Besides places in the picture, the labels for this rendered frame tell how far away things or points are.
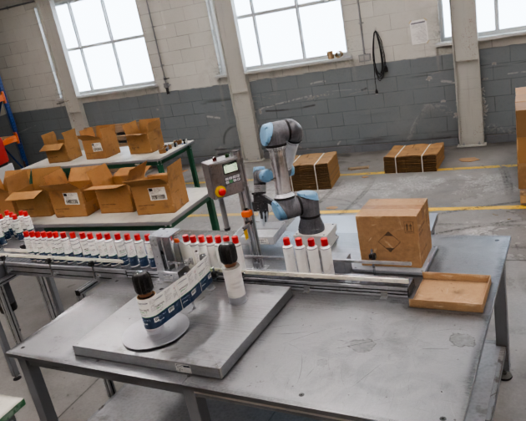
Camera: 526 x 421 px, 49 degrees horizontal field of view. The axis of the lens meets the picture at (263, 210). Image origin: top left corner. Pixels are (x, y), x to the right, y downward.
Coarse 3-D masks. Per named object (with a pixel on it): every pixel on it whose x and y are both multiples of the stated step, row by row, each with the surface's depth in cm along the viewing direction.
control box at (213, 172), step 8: (208, 160) 295; (224, 160) 290; (232, 160) 292; (208, 168) 288; (216, 168) 289; (208, 176) 291; (216, 176) 290; (224, 176) 292; (240, 176) 296; (208, 184) 295; (216, 184) 291; (224, 184) 292; (232, 184) 295; (240, 184) 297; (208, 192) 299; (216, 192) 291; (232, 192) 296
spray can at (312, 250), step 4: (308, 240) 275; (312, 240) 275; (308, 244) 276; (312, 244) 275; (308, 248) 276; (312, 248) 275; (316, 248) 276; (308, 252) 277; (312, 252) 276; (316, 252) 276; (308, 256) 278; (312, 256) 276; (316, 256) 277; (312, 260) 277; (316, 260) 277; (312, 264) 278; (316, 264) 278; (320, 264) 280; (312, 268) 279; (316, 268) 278; (320, 268) 280; (312, 272) 280; (316, 272) 279; (320, 272) 280
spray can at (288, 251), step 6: (288, 240) 282; (282, 246) 284; (288, 246) 282; (288, 252) 282; (288, 258) 284; (294, 258) 285; (288, 264) 285; (294, 264) 285; (288, 270) 286; (294, 270) 286; (288, 276) 288; (294, 276) 287
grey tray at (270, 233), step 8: (256, 224) 357; (272, 224) 353; (280, 224) 350; (240, 232) 354; (264, 232) 352; (272, 232) 349; (280, 232) 342; (240, 240) 342; (264, 240) 336; (272, 240) 333
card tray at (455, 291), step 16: (432, 272) 268; (432, 288) 261; (448, 288) 259; (464, 288) 256; (480, 288) 254; (416, 304) 249; (432, 304) 245; (448, 304) 242; (464, 304) 238; (480, 304) 235
